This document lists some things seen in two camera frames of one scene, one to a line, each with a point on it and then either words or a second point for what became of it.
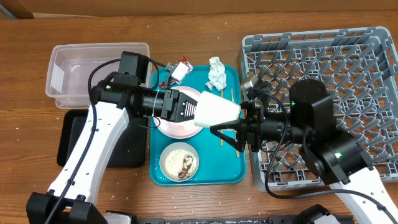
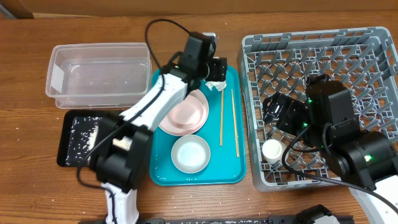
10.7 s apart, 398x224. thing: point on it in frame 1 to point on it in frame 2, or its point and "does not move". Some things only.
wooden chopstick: (221, 130) does not move
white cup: (211, 109) to (273, 150)
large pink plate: (181, 130) does not move
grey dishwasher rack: (359, 67) does not move
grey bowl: (179, 162) to (190, 154)
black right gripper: (250, 121) to (289, 104)
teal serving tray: (220, 162) does not move
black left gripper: (174, 106) to (219, 68)
